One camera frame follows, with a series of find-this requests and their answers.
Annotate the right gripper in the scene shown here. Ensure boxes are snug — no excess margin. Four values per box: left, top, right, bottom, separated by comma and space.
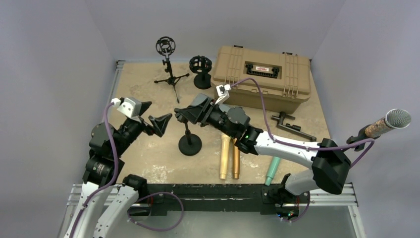
179, 98, 237, 139

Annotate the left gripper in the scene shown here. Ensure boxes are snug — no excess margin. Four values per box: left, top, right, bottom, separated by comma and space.
112, 101, 171, 157

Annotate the black stand for green microphone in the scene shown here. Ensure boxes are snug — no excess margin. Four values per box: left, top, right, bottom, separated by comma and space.
174, 108, 202, 156

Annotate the black round base shockmount stand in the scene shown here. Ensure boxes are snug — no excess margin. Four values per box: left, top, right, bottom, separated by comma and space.
189, 56, 212, 90

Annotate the cream microphone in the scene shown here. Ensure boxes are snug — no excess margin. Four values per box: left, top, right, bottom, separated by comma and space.
219, 133, 231, 179

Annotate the gold microphone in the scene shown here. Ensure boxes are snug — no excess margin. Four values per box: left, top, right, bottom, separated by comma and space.
232, 138, 240, 179

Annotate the black tripod mic stand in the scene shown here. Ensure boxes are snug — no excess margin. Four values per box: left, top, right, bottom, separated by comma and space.
154, 36, 190, 103

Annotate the mint green microphone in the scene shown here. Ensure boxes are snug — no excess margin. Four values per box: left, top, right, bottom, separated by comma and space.
264, 156, 281, 186

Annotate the black stand for patterned microphone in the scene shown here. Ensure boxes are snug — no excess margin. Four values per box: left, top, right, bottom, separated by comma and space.
346, 131, 379, 152

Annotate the silver head patterned microphone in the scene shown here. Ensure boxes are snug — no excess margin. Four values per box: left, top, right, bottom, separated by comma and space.
363, 109, 412, 138

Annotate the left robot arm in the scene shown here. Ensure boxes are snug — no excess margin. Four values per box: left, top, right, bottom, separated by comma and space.
64, 97, 172, 238

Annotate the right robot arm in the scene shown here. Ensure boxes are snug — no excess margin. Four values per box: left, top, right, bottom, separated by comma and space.
174, 95, 351, 202

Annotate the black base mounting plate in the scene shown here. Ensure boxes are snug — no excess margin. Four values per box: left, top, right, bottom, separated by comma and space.
147, 183, 308, 217

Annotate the tan plastic toolbox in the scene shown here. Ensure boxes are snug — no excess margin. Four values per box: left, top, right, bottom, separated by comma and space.
210, 46, 312, 114

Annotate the black metal clamp bar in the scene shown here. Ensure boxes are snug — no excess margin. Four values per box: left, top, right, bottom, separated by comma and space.
271, 112, 317, 142

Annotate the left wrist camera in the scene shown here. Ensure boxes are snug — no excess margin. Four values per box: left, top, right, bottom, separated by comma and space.
111, 97, 142, 121

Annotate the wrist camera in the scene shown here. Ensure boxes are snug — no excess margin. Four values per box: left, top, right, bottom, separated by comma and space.
111, 97, 142, 121
215, 84, 231, 105

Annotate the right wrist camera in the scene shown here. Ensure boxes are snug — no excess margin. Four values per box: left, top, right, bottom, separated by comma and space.
215, 84, 231, 105

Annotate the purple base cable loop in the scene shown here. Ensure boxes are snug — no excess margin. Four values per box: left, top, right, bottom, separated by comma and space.
127, 192, 185, 232

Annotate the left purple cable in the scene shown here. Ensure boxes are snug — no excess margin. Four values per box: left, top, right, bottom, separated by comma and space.
68, 102, 119, 238

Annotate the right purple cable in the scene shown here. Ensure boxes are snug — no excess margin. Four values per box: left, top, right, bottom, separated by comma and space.
228, 78, 375, 170

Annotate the aluminium table frame rail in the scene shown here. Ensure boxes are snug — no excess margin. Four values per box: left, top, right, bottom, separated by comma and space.
57, 60, 367, 238

